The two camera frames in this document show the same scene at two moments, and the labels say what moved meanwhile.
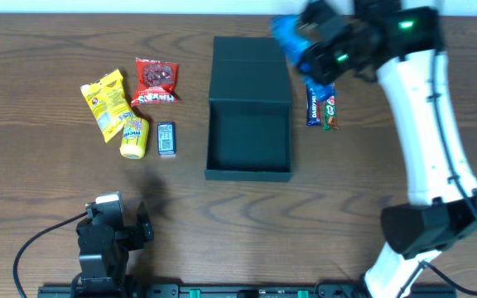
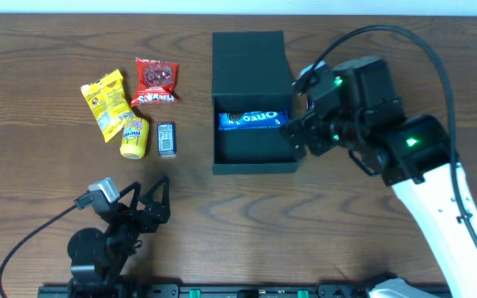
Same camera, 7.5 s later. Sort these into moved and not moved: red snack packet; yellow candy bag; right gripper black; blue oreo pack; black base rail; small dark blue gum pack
Moved: blue oreo pack; right gripper black
Not moved: black base rail; red snack packet; small dark blue gum pack; yellow candy bag
